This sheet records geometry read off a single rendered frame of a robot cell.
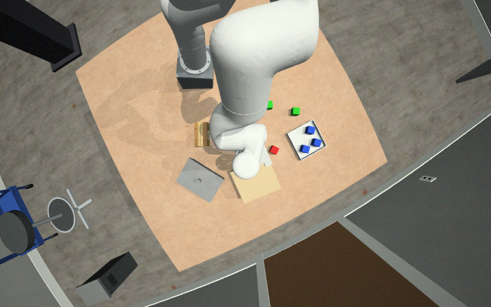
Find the red block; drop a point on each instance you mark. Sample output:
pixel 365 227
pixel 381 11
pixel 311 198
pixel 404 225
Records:
pixel 273 150

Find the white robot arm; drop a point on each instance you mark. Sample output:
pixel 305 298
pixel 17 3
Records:
pixel 247 49

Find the brown cardboard box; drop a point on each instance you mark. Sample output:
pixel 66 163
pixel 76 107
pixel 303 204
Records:
pixel 201 134

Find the blue block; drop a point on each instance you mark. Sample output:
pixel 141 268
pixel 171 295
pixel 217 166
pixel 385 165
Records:
pixel 316 142
pixel 304 149
pixel 310 130

